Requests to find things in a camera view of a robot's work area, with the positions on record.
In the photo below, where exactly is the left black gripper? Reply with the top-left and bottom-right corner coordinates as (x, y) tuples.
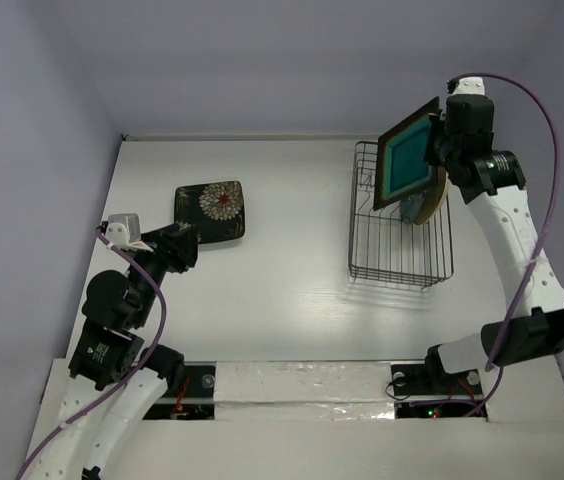
(130, 221), (200, 324)

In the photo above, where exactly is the teal square plate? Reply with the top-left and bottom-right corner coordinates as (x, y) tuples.
(373, 97), (440, 211)

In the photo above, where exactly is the dark patterned round plate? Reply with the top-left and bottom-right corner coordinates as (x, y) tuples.
(399, 194), (424, 224)

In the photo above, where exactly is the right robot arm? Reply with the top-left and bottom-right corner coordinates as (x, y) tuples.
(422, 94), (564, 392)

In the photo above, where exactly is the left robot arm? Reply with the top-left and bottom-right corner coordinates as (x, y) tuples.
(17, 214), (198, 479)

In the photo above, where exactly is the tan round plate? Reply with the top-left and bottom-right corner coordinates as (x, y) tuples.
(413, 167), (449, 225)

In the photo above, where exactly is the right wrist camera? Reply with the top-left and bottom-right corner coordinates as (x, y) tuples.
(447, 76), (486, 96)

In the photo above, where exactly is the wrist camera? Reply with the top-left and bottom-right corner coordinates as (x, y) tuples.
(447, 76), (486, 96)
(103, 213), (141, 250)

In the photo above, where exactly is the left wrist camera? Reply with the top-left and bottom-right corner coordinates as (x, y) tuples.
(103, 213), (141, 250)

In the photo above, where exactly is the metal rail on right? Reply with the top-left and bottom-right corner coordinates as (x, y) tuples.
(461, 132), (541, 356)

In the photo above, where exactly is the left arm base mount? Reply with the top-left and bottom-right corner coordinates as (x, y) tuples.
(176, 363), (216, 404)

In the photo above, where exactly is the wire dish rack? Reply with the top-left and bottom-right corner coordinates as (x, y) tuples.
(348, 141), (455, 289)

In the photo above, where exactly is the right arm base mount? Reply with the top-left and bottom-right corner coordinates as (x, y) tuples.
(390, 363), (483, 398)

